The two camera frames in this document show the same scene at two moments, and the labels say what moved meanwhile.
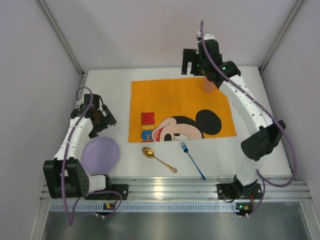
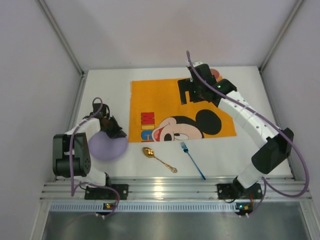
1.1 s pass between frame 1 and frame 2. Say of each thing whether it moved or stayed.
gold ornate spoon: stayed
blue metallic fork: stayed
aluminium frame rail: stayed
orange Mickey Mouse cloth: stayed
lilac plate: moved
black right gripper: moved
